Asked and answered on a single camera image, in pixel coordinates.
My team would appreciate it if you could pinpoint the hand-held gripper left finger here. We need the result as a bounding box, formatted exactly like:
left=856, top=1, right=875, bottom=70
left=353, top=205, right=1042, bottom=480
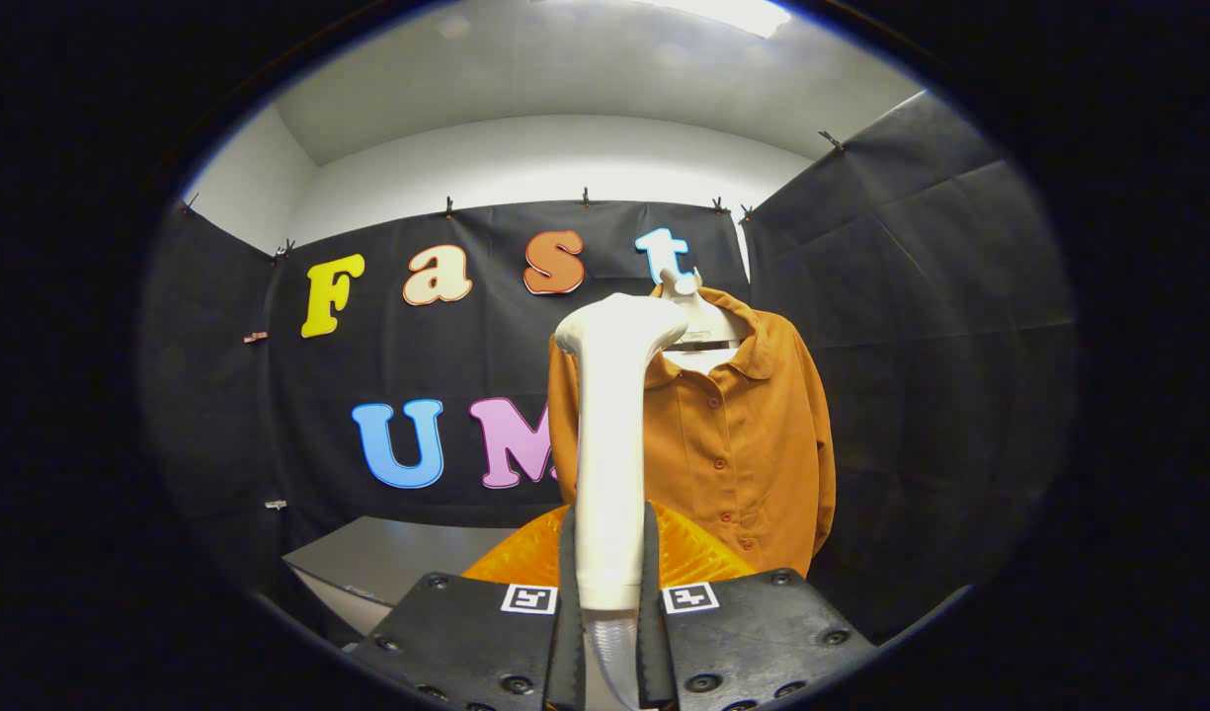
left=348, top=502, right=588, bottom=711

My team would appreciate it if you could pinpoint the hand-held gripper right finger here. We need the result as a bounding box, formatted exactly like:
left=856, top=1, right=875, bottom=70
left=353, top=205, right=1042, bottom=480
left=636, top=502, right=877, bottom=711

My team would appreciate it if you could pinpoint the orange button shirt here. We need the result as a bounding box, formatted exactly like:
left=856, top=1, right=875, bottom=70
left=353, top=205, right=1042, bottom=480
left=547, top=284, right=838, bottom=579

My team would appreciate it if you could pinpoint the white clothes hanger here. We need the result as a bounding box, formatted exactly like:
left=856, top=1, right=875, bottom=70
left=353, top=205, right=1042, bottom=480
left=654, top=267, right=749, bottom=374

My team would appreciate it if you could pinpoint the grey cabinet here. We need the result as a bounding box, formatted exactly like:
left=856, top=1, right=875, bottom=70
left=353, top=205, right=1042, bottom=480
left=282, top=515, right=522, bottom=638

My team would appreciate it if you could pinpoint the long ceiling light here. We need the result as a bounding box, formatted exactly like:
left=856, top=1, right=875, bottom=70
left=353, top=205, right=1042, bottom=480
left=654, top=0, right=793, bottom=39

